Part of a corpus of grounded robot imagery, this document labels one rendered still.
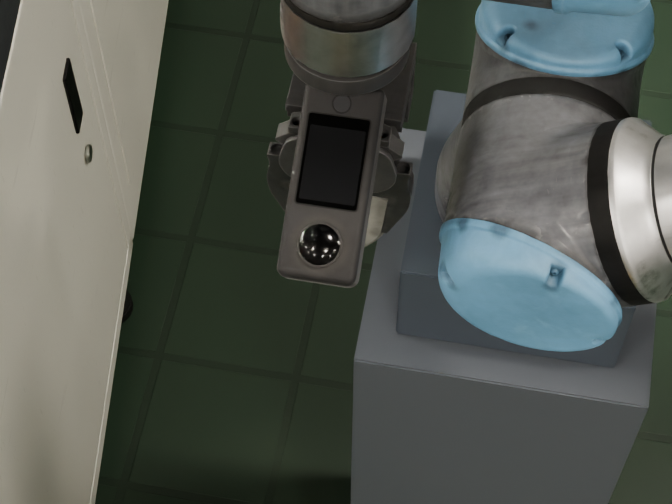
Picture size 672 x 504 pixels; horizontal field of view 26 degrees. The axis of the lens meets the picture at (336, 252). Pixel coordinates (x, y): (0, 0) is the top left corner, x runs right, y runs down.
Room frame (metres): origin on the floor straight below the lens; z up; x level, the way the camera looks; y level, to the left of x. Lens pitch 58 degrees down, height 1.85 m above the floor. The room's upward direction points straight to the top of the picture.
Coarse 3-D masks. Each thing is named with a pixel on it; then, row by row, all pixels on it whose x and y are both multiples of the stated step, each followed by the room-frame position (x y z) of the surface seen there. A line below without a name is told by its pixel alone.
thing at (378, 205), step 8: (376, 200) 0.50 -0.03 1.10; (384, 200) 0.50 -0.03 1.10; (376, 208) 0.50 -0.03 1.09; (384, 208) 0.50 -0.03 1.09; (376, 216) 0.50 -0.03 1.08; (368, 224) 0.50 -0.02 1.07; (376, 224) 0.50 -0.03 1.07; (368, 232) 0.50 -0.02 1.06; (376, 232) 0.50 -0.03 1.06; (368, 240) 0.50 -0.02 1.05
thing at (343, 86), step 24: (312, 72) 0.50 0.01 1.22; (384, 72) 0.50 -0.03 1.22; (408, 72) 0.55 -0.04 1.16; (288, 96) 0.53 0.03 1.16; (408, 96) 0.55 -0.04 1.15; (288, 120) 0.52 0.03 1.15; (384, 120) 0.52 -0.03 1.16; (288, 144) 0.51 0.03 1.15; (384, 144) 0.50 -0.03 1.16; (288, 168) 0.51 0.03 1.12; (384, 168) 0.50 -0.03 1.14
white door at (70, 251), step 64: (64, 0) 1.06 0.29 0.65; (64, 64) 1.01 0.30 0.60; (0, 128) 0.80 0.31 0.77; (64, 128) 0.96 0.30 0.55; (0, 192) 0.75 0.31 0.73; (64, 192) 0.90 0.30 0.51; (0, 256) 0.71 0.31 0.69; (64, 256) 0.85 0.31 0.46; (0, 320) 0.66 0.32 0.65; (64, 320) 0.80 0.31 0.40; (0, 384) 0.61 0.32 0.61; (64, 384) 0.74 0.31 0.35; (0, 448) 0.57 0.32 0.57; (64, 448) 0.69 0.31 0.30
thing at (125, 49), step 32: (96, 0) 1.17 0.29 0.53; (128, 0) 1.31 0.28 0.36; (160, 0) 1.51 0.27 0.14; (96, 32) 1.15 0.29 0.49; (128, 32) 1.28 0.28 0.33; (160, 32) 1.47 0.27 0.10; (96, 64) 1.12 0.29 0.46; (128, 64) 1.25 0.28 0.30; (128, 96) 1.22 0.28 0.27; (128, 128) 1.19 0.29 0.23; (128, 160) 1.16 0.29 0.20; (128, 192) 1.14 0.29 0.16
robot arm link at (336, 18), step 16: (288, 0) 0.51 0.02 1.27; (304, 0) 0.50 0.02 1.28; (320, 0) 0.50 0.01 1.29; (336, 0) 0.49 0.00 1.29; (352, 0) 0.49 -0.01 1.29; (368, 0) 0.49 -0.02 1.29; (384, 0) 0.50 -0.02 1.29; (400, 0) 0.50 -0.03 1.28; (304, 16) 0.50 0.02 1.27; (320, 16) 0.50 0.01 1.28; (336, 16) 0.49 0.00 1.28; (352, 16) 0.49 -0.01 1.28; (368, 16) 0.49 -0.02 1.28; (384, 16) 0.50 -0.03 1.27
